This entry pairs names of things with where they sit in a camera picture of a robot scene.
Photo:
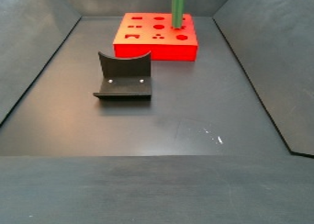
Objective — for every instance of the green star-shaped peg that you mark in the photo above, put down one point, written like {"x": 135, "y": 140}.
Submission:
{"x": 177, "y": 10}

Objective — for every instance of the black curved holder bracket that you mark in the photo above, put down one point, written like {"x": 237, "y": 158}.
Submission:
{"x": 125, "y": 77}

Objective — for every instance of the red shape-sorter block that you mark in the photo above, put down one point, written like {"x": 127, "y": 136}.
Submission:
{"x": 147, "y": 32}

